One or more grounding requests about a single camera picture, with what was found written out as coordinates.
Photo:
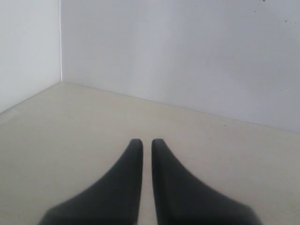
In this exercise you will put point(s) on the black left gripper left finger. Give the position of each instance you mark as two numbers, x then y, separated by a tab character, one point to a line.
112	200

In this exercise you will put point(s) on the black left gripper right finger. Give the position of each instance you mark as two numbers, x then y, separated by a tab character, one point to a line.
182	199

